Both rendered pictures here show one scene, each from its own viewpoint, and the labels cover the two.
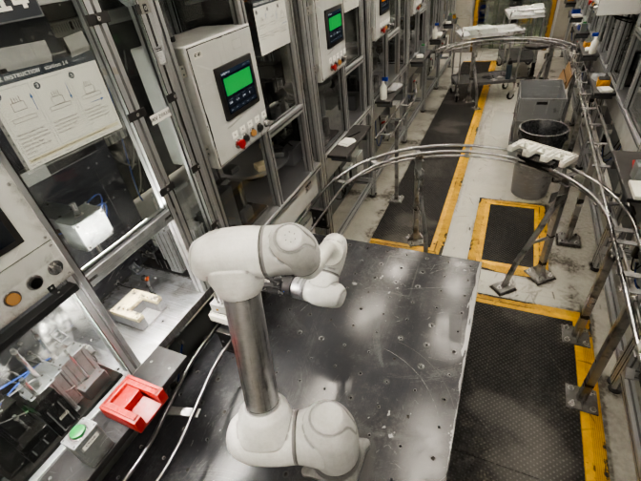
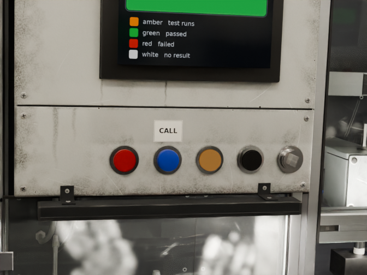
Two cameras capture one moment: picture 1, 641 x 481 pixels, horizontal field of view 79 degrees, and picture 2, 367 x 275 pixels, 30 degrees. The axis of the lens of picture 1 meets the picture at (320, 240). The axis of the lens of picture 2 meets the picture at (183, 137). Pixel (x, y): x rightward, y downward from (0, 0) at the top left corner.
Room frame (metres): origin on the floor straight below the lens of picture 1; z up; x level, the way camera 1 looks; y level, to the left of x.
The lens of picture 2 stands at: (0.08, 0.09, 1.58)
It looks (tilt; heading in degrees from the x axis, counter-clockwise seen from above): 8 degrees down; 48
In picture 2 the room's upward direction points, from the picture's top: 2 degrees clockwise
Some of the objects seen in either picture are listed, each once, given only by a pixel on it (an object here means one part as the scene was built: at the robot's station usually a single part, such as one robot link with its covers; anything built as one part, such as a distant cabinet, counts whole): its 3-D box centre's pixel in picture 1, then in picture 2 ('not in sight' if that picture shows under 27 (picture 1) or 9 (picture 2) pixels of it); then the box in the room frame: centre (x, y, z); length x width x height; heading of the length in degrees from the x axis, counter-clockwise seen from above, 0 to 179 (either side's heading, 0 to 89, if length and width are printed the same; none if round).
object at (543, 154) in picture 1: (540, 156); not in sight; (2.10, -1.42, 0.84); 0.37 x 0.14 x 0.10; 29
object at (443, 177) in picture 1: (457, 117); not in sight; (4.94, -2.04, 0.01); 5.85 x 0.59 x 0.01; 151
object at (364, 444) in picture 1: (338, 449); not in sight; (0.60, 0.04, 0.71); 0.22 x 0.18 x 0.06; 151
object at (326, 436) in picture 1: (328, 433); not in sight; (0.59, 0.06, 0.85); 0.18 x 0.16 x 0.22; 83
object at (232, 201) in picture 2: (9, 331); (172, 201); (0.68, 0.78, 1.37); 0.36 x 0.04 x 0.04; 151
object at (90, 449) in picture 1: (86, 441); not in sight; (0.60, 0.75, 0.97); 0.08 x 0.08 x 0.12; 61
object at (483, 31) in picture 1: (485, 60); not in sight; (5.67, -2.67, 0.48); 0.88 x 0.56 x 0.96; 79
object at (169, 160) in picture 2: not in sight; (167, 160); (0.69, 0.80, 1.42); 0.03 x 0.02 x 0.03; 151
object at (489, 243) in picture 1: (509, 233); not in sight; (2.41, -1.53, 0.01); 1.00 x 0.55 x 0.01; 151
